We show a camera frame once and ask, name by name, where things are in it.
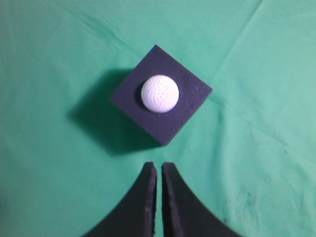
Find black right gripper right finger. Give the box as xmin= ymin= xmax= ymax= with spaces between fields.
xmin=161 ymin=162 xmax=240 ymax=237

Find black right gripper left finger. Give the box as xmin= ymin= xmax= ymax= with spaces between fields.
xmin=85 ymin=162 xmax=157 ymax=237

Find white dimpled golf ball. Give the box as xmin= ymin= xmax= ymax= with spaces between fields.
xmin=141 ymin=75 xmax=180 ymax=114

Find dark purple foam cube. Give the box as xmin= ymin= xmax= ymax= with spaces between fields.
xmin=110 ymin=45 xmax=212 ymax=145

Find green table cloth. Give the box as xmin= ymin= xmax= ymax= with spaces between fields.
xmin=0 ymin=0 xmax=316 ymax=237

